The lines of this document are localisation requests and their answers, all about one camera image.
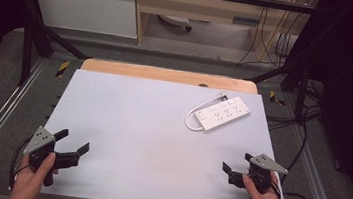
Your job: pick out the white extension socket with wheel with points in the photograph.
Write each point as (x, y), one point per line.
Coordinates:
(173, 19)

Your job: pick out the white power strip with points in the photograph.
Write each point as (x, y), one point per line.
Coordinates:
(225, 113)

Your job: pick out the wooden table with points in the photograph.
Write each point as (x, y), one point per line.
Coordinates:
(154, 73)

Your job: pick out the wooden desk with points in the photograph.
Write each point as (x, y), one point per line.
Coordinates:
(191, 7)

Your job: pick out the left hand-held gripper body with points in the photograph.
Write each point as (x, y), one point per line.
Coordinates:
(39, 140)

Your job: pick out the white cabinet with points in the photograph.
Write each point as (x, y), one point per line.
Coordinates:
(84, 5)

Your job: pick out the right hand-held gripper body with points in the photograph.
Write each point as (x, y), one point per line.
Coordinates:
(262, 171)

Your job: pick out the person's left hand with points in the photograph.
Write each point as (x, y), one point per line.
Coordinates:
(29, 181)

